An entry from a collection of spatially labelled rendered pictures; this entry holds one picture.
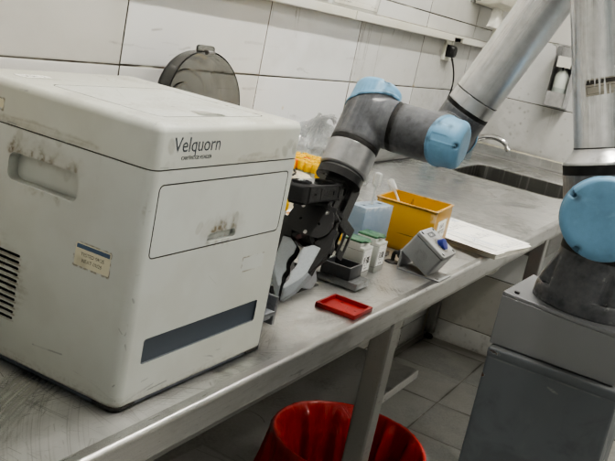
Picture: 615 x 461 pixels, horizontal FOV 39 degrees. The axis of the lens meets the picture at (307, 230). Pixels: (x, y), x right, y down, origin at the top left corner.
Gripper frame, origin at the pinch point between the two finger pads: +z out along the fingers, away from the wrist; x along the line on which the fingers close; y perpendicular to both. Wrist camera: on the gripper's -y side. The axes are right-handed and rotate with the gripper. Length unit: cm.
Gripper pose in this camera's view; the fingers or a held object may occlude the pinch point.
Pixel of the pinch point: (281, 290)
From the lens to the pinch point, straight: 122.3
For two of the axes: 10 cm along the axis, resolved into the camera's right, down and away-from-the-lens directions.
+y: 3.1, 3.7, 8.7
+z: -4.0, 8.8, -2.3
